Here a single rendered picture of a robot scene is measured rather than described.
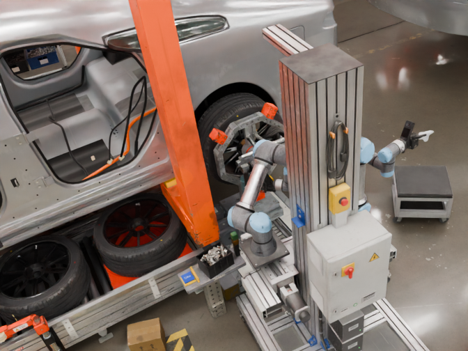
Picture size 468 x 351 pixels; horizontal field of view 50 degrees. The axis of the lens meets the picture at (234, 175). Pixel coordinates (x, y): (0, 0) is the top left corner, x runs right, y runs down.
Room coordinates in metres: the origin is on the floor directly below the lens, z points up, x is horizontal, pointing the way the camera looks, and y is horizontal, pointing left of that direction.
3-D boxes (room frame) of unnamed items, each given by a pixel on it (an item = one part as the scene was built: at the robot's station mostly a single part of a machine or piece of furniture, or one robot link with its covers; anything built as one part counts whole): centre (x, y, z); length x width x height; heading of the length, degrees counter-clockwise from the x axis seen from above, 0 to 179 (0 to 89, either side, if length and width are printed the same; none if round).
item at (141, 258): (2.70, 0.75, 0.39); 0.66 x 0.66 x 0.24
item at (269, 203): (3.03, -0.08, 0.32); 0.40 x 0.30 x 0.28; 112
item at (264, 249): (1.98, -0.10, 0.87); 0.15 x 0.15 x 0.10
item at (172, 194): (2.74, 0.39, 0.69); 0.52 x 0.17 x 0.35; 22
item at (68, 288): (2.42, 1.46, 0.39); 0.66 x 0.66 x 0.24
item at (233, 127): (2.87, -0.15, 0.85); 0.54 x 0.07 x 0.54; 112
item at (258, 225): (1.98, -0.10, 0.98); 0.13 x 0.12 x 0.14; 49
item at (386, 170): (2.17, -0.86, 1.12); 0.11 x 0.08 x 0.11; 32
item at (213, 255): (2.22, 0.21, 0.51); 0.20 x 0.14 x 0.13; 121
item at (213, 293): (2.19, 0.27, 0.21); 0.10 x 0.10 x 0.42; 22
